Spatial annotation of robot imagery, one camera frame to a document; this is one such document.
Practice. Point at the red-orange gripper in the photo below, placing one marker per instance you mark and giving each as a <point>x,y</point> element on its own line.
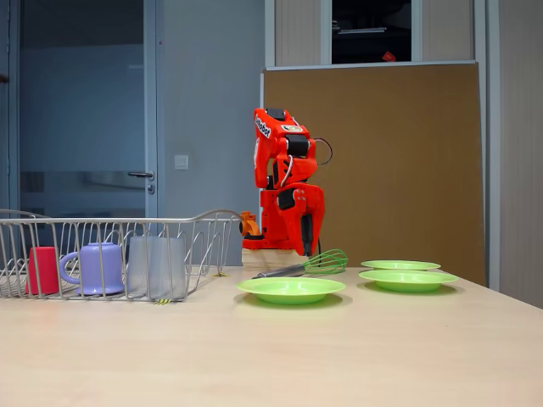
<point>306,204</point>

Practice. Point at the smoky translucent plastic cup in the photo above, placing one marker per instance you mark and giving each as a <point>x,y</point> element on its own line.
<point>174,271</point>

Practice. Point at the pale translucent plastic cup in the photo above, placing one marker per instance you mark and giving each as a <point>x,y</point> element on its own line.
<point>136,267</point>

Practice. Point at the purple plastic mug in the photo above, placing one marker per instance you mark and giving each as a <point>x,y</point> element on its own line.
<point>102,263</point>

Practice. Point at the red plastic cup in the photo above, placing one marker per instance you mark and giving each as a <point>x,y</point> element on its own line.
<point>42,265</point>

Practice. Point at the red-orange robot arm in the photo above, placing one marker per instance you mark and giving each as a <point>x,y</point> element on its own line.
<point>265,169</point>

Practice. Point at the wooden base block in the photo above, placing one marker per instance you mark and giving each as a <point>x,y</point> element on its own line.
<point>267,258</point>

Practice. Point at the orange clamp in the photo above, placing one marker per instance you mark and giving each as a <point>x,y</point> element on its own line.
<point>248,226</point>

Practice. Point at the green plastic plate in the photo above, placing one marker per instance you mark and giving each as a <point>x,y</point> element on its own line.
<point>407,280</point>
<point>292,290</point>
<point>403,265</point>

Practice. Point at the brown board panel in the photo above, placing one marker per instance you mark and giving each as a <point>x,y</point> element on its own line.
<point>382,169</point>

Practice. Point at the yellow black striped tape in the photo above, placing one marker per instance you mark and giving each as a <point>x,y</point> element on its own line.
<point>220,274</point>
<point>163,302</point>

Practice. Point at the small red object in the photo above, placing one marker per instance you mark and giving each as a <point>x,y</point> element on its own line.
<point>388,56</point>

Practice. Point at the grey glass door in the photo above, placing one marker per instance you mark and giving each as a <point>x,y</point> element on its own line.
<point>85,106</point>

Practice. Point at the white light switch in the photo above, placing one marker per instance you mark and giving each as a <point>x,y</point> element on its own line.
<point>181,162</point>

